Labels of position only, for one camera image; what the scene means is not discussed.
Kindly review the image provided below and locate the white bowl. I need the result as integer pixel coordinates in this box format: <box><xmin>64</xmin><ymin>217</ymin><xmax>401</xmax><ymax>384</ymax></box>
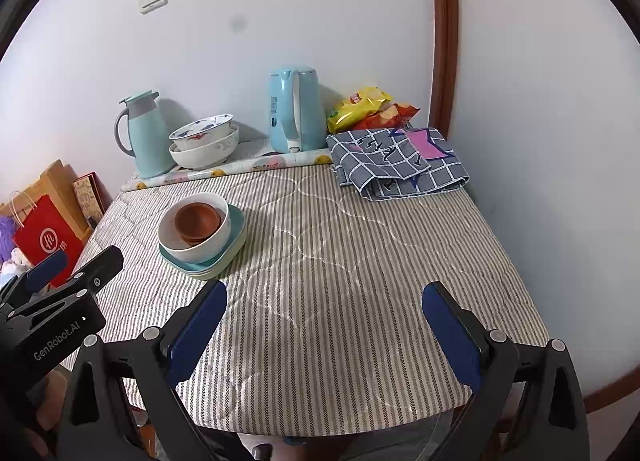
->
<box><xmin>158</xmin><ymin>192</ymin><xmax>231</xmax><ymax>263</ymax></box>

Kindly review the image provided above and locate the striped quilt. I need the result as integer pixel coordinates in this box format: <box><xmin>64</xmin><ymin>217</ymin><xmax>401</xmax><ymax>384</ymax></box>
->
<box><xmin>60</xmin><ymin>161</ymin><xmax>551</xmax><ymax>437</ymax></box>

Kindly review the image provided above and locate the small brown bowl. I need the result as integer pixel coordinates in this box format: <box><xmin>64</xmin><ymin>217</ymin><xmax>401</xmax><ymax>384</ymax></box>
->
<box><xmin>177</xmin><ymin>221</ymin><xmax>224</xmax><ymax>247</ymax></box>
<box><xmin>174</xmin><ymin>202</ymin><xmax>223</xmax><ymax>238</ymax></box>

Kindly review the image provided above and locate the brown wooden door frame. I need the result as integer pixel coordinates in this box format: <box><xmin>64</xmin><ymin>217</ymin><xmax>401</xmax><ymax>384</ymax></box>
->
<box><xmin>429</xmin><ymin>0</ymin><xmax>460</xmax><ymax>134</ymax></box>

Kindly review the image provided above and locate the brown cardboard box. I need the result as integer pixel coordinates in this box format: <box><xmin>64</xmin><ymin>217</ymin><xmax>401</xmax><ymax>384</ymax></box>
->
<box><xmin>10</xmin><ymin>159</ymin><xmax>91</xmax><ymax>237</ymax></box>

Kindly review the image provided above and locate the patterned gift box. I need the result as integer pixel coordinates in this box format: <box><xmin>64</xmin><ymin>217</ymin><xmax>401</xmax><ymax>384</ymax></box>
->
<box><xmin>72</xmin><ymin>172</ymin><xmax>106</xmax><ymax>229</ymax></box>

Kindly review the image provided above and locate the fruit print paper roll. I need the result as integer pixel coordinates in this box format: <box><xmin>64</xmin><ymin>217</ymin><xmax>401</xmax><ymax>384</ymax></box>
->
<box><xmin>121</xmin><ymin>138</ymin><xmax>335</xmax><ymax>193</ymax></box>

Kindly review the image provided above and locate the light blue thermos jug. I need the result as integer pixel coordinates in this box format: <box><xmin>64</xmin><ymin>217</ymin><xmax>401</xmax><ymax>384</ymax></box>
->
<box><xmin>114</xmin><ymin>91</ymin><xmax>176</xmax><ymax>179</ymax></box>

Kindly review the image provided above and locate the white patterned bowls stack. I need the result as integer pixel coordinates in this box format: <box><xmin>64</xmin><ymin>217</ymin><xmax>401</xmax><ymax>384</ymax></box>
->
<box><xmin>169</xmin><ymin>125</ymin><xmax>240</xmax><ymax>170</ymax></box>

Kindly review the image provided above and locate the grey checked cloth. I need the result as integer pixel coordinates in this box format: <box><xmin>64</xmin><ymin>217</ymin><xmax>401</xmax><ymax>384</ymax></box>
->
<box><xmin>326</xmin><ymin>127</ymin><xmax>471</xmax><ymax>202</ymax></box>

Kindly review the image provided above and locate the purple plush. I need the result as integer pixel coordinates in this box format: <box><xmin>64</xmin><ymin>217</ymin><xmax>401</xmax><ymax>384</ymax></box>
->
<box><xmin>0</xmin><ymin>215</ymin><xmax>21</xmax><ymax>262</ymax></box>

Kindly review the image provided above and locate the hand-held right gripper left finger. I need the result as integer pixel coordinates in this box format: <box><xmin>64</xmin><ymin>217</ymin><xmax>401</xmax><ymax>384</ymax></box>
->
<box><xmin>57</xmin><ymin>279</ymin><xmax>251</xmax><ymax>461</ymax></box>

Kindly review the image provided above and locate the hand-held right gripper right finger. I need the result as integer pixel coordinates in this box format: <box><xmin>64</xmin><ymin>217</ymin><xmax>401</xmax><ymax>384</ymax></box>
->
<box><xmin>421</xmin><ymin>282</ymin><xmax>591</xmax><ymax>461</ymax></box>

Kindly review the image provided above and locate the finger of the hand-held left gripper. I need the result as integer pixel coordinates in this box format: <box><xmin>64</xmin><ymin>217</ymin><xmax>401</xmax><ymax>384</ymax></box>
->
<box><xmin>0</xmin><ymin>250</ymin><xmax>70</xmax><ymax>309</ymax></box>
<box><xmin>7</xmin><ymin>245</ymin><xmax>125</xmax><ymax>321</ymax></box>

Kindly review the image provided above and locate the fish print bowl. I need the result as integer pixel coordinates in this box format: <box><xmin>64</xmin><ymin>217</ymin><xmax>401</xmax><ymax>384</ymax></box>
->
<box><xmin>168</xmin><ymin>114</ymin><xmax>235</xmax><ymax>152</ymax></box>

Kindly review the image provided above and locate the light blue electric kettle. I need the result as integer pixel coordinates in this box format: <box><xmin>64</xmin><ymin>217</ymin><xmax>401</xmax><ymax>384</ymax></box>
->
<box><xmin>269</xmin><ymin>67</ymin><xmax>327</xmax><ymax>154</ymax></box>

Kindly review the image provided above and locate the person's left hand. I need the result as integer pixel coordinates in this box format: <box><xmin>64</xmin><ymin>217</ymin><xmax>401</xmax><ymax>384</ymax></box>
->
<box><xmin>27</xmin><ymin>371</ymin><xmax>71</xmax><ymax>457</ymax></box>

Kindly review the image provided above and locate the red paper bag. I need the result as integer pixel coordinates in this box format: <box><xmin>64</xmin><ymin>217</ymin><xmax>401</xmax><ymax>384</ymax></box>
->
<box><xmin>11</xmin><ymin>189</ymin><xmax>85</xmax><ymax>287</ymax></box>

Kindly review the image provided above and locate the yellow chip bag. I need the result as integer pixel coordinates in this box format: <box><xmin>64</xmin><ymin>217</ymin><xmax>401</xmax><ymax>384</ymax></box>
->
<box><xmin>326</xmin><ymin>86</ymin><xmax>395</xmax><ymax>133</ymax></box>

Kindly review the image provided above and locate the green square plate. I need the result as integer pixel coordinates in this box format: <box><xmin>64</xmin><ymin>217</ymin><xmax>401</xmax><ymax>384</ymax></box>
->
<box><xmin>167</xmin><ymin>221</ymin><xmax>248</xmax><ymax>282</ymax></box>

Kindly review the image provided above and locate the brown baseboard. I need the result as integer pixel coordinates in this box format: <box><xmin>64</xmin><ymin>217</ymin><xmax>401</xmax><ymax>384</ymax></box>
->
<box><xmin>582</xmin><ymin>381</ymin><xmax>632</xmax><ymax>414</ymax></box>

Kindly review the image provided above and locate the red chip bag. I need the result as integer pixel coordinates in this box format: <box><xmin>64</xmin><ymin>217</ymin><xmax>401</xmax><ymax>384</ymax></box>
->
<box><xmin>365</xmin><ymin>102</ymin><xmax>422</xmax><ymax>130</ymax></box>

